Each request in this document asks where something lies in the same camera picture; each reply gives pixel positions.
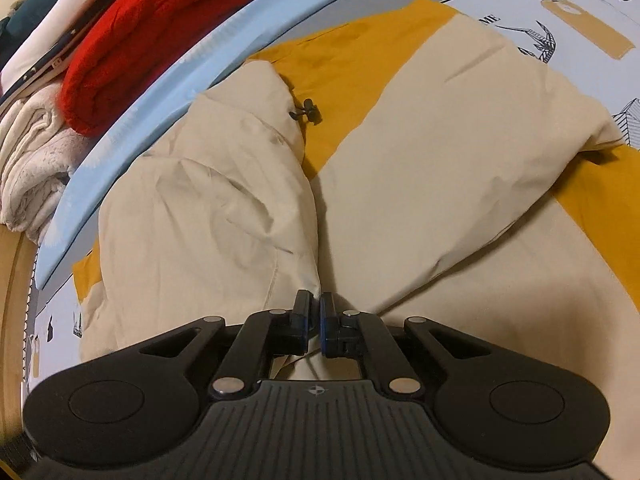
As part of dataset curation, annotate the wooden headboard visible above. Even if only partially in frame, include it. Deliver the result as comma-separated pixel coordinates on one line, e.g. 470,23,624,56
0,230,42,411

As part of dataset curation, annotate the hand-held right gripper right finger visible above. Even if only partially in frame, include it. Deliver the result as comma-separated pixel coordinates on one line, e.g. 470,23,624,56
320,291,496,401

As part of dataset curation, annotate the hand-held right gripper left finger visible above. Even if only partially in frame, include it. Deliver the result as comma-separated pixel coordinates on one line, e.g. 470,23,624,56
136,289,316,401

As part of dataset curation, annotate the dark teal folded garment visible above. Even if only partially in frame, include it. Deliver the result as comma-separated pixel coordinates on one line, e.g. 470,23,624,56
0,0,68,68

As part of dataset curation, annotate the beige and yellow hooded jacket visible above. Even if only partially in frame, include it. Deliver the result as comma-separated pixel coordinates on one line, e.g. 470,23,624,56
72,0,640,396

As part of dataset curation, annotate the cream fleece folded blanket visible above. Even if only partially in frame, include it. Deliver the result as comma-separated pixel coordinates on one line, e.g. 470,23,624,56
0,82,98,246

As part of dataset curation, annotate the light blue mat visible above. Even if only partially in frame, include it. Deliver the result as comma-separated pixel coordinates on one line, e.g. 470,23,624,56
34,0,416,291

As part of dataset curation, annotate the red folded blanket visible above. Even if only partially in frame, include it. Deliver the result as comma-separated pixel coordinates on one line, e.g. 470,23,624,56
61,0,291,137

